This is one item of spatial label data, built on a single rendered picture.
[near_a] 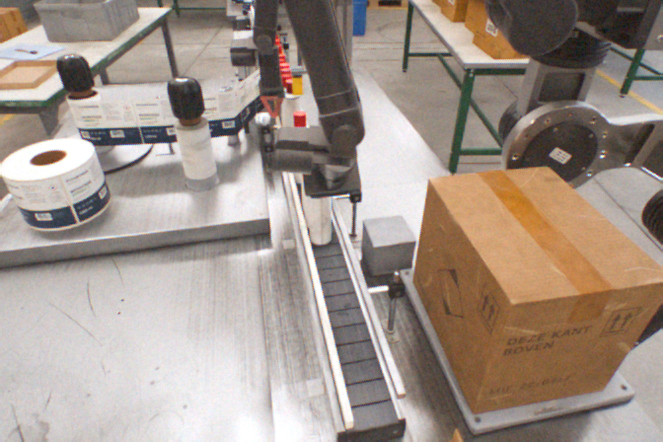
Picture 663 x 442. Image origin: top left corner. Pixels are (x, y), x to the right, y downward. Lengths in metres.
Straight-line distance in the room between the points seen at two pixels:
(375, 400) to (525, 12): 0.59
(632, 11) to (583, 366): 0.51
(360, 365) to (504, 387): 0.23
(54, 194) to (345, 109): 0.78
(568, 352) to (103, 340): 0.82
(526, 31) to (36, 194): 1.03
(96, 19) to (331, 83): 2.62
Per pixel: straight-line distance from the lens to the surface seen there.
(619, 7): 0.62
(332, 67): 0.57
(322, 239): 0.98
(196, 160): 1.17
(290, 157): 0.65
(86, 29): 3.16
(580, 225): 0.77
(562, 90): 0.96
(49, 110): 2.40
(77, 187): 1.17
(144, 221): 1.16
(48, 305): 1.11
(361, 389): 0.77
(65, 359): 0.99
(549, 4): 0.57
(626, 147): 0.99
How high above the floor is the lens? 1.54
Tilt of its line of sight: 35 degrees down
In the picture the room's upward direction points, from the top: straight up
